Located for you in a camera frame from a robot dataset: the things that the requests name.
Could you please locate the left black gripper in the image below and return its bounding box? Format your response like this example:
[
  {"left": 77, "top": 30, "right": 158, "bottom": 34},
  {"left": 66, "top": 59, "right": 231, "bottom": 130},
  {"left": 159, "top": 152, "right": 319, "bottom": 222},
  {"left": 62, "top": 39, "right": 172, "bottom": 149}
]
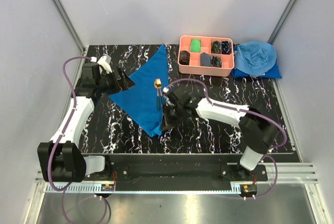
[{"left": 97, "top": 66, "right": 135, "bottom": 95}]

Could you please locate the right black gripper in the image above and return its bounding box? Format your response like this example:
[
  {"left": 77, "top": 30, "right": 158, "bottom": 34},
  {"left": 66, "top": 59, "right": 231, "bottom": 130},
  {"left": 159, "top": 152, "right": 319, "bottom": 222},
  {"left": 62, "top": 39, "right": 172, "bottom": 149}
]
[{"left": 160, "top": 103, "right": 185, "bottom": 131}]

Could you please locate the blue cloth napkin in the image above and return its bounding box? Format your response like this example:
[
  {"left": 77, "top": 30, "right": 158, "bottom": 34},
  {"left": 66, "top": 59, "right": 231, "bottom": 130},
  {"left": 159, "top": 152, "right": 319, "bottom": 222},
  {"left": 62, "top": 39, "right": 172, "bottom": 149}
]
[{"left": 109, "top": 44, "right": 169, "bottom": 137}]

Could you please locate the gold spoon green handle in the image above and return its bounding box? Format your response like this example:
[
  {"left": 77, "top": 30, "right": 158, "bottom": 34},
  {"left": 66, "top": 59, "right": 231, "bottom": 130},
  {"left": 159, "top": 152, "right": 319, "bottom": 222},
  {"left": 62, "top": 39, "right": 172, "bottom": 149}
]
[{"left": 154, "top": 81, "right": 162, "bottom": 110}]

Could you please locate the gold fork green handle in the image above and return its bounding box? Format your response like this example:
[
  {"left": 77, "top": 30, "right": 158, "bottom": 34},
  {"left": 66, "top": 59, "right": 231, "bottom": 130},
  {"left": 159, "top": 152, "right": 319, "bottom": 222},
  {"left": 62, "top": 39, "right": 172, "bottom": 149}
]
[{"left": 155, "top": 78, "right": 165, "bottom": 104}]

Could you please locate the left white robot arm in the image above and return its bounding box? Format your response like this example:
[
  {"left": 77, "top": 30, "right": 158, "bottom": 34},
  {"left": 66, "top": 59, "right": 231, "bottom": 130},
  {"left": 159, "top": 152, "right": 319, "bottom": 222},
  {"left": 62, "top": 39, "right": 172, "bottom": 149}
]
[{"left": 37, "top": 62, "right": 135, "bottom": 183}]

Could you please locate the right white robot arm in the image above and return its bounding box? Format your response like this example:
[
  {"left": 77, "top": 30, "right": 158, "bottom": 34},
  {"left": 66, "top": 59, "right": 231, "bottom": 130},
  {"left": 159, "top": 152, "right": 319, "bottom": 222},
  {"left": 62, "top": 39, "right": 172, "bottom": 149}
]
[{"left": 160, "top": 88, "right": 279, "bottom": 181}]

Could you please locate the dark patterned rolled tie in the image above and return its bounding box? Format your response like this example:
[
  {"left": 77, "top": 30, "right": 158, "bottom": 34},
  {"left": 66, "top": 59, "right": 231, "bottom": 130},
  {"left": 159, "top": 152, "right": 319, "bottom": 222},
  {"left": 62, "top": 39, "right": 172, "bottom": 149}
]
[{"left": 179, "top": 50, "right": 190, "bottom": 65}]

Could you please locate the grey rolled cloth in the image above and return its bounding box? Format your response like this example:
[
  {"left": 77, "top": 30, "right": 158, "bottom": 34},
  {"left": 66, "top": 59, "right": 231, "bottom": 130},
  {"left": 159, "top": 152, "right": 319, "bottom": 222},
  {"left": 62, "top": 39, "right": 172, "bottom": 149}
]
[{"left": 200, "top": 53, "right": 211, "bottom": 67}]

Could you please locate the dark floral rolled tie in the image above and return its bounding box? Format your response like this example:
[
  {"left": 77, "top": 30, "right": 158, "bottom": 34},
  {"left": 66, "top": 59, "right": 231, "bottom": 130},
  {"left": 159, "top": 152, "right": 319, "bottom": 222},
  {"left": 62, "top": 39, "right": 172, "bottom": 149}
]
[{"left": 211, "top": 55, "right": 222, "bottom": 68}]

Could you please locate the green rolled cloth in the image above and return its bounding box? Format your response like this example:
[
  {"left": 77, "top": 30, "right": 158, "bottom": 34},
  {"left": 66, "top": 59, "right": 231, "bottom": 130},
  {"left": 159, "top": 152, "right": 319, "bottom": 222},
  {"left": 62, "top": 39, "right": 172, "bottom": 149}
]
[{"left": 190, "top": 38, "right": 201, "bottom": 53}]

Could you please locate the pink compartment tray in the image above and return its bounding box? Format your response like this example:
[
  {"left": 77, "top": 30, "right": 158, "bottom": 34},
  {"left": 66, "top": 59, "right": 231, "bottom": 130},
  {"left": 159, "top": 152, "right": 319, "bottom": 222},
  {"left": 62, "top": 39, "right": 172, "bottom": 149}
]
[{"left": 177, "top": 36, "right": 235, "bottom": 77}]

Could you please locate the green patterned rolled tie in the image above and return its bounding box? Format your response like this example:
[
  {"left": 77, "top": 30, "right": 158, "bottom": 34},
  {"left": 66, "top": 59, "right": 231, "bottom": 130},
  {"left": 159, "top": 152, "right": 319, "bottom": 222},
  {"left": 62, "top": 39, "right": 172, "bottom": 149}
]
[{"left": 211, "top": 40, "right": 221, "bottom": 54}]

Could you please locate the navy dotted rolled tie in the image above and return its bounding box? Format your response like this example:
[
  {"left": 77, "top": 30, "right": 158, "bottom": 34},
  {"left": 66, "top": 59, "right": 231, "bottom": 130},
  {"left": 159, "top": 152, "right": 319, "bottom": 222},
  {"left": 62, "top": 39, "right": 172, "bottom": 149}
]
[{"left": 221, "top": 40, "right": 232, "bottom": 55}]

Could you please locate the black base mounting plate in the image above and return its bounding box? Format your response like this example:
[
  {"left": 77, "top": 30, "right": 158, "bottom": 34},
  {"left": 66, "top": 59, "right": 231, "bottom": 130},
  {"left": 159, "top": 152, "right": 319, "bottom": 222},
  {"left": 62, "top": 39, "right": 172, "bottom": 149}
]
[{"left": 85, "top": 154, "right": 268, "bottom": 193}]

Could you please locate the light blue bucket hat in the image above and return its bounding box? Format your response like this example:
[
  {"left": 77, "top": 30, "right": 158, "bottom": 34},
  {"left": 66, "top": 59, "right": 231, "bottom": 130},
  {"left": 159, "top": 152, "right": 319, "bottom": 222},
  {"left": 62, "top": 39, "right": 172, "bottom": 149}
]
[{"left": 234, "top": 41, "right": 277, "bottom": 76}]

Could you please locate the blue folded cloth bag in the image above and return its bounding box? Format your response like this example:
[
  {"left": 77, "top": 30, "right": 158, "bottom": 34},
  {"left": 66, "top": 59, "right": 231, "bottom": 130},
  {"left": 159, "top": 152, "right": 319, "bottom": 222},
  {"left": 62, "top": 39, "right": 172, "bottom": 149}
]
[{"left": 231, "top": 64, "right": 282, "bottom": 79}]

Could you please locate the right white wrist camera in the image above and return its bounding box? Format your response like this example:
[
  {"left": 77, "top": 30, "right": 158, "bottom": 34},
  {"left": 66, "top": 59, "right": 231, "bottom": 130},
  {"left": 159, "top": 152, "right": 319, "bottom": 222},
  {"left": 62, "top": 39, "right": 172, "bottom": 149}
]
[{"left": 162, "top": 87, "right": 174, "bottom": 107}]

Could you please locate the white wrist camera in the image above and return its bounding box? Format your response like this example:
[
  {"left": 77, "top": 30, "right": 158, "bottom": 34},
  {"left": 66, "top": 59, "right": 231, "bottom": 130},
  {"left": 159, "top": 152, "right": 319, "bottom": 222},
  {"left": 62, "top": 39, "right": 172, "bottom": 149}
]
[
  {"left": 90, "top": 54, "right": 112, "bottom": 74},
  {"left": 162, "top": 87, "right": 174, "bottom": 107}
]

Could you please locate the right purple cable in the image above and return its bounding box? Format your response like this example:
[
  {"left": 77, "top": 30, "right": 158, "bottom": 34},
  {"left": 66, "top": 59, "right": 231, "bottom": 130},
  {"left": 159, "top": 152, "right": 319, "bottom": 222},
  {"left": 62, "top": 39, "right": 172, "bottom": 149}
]
[{"left": 163, "top": 78, "right": 288, "bottom": 200}]

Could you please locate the purple cable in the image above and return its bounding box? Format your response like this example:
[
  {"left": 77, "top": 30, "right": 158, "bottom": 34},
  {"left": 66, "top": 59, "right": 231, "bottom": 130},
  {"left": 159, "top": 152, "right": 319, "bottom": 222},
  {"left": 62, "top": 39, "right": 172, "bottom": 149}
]
[
  {"left": 163, "top": 78, "right": 288, "bottom": 200},
  {"left": 46, "top": 55, "right": 113, "bottom": 223}
]

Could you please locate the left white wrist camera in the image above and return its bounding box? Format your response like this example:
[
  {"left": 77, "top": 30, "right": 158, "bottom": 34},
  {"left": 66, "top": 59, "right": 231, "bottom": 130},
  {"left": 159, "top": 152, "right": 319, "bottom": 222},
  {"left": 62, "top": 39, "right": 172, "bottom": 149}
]
[{"left": 90, "top": 54, "right": 112, "bottom": 74}]

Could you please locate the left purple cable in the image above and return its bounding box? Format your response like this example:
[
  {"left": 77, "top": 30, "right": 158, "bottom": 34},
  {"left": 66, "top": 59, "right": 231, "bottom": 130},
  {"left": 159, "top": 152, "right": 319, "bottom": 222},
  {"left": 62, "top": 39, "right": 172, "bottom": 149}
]
[{"left": 46, "top": 55, "right": 113, "bottom": 223}]

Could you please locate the left aluminium frame post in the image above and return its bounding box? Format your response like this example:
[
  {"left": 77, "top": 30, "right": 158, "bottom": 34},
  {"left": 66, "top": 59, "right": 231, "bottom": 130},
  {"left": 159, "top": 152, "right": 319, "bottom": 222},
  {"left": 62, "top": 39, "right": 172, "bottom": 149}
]
[{"left": 51, "top": 0, "right": 86, "bottom": 53}]

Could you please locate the aluminium frame post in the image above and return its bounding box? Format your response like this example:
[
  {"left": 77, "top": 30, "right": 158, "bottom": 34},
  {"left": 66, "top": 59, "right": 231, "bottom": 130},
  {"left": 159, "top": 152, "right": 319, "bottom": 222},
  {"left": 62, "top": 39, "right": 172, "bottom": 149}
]
[
  {"left": 267, "top": 0, "right": 298, "bottom": 45},
  {"left": 51, "top": 0, "right": 86, "bottom": 53}
]

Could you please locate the right aluminium frame post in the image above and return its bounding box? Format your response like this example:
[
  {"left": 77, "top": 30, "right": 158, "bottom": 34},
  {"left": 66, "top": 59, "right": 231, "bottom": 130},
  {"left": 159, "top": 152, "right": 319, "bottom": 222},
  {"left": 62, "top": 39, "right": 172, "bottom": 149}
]
[{"left": 267, "top": 0, "right": 298, "bottom": 45}]

